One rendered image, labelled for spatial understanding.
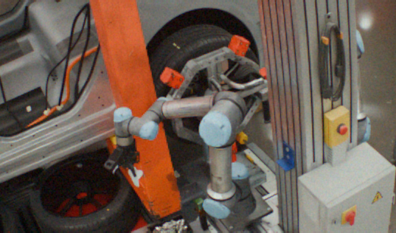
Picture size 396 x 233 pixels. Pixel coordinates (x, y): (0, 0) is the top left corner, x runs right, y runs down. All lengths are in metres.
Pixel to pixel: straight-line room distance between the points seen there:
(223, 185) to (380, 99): 2.53
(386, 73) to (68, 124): 2.78
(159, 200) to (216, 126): 1.00
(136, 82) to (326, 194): 1.01
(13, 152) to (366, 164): 1.89
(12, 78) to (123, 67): 1.49
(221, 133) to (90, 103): 1.26
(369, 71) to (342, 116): 2.93
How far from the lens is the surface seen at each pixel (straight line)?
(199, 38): 3.29
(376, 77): 5.00
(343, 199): 2.17
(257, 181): 3.87
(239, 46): 3.26
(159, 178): 3.03
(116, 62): 2.62
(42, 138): 3.31
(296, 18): 1.91
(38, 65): 4.01
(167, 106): 2.52
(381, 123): 4.51
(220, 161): 2.33
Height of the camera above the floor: 2.76
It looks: 36 degrees down
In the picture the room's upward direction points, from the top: 10 degrees counter-clockwise
